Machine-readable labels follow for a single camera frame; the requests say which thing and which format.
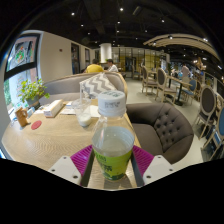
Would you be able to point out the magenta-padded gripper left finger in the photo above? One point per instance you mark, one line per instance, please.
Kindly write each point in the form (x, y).
(65, 168)

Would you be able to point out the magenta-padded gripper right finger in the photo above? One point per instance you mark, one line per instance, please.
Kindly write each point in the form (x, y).
(157, 168)

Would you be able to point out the dark grey tufted armchair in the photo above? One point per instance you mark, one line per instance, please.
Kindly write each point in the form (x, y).
(166, 130)

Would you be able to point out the clear green-labelled drink bottle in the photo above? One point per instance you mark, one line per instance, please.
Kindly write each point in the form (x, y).
(112, 143)

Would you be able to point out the flat round red coaster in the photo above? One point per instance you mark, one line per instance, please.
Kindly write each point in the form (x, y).
(36, 125)

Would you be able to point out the clear plastic cup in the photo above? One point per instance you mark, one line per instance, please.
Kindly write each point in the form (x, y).
(83, 115)

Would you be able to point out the white paper sheets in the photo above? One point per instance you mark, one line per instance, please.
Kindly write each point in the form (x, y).
(68, 109)

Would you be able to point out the brown wooden mug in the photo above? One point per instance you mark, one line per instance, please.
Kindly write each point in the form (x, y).
(22, 116)

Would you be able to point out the grey upholstered bench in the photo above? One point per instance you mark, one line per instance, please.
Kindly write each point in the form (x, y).
(63, 86)

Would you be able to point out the green potted plant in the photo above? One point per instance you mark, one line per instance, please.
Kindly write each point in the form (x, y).
(32, 90)

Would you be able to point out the group of oval-backed dining chairs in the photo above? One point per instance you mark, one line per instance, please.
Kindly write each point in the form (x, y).
(208, 100)

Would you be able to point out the grey chevron cushion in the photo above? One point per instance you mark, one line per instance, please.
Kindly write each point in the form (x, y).
(96, 85)

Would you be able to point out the person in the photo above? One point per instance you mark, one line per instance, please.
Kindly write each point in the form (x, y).
(112, 66)
(185, 70)
(94, 68)

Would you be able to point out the group of ceiling spotlights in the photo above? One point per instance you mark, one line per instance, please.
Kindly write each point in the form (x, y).
(120, 9)

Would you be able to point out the dark pedestal dining table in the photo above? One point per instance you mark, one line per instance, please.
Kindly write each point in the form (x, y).
(180, 85)

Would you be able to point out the framed wall poster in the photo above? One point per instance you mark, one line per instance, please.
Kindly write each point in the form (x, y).
(22, 51)

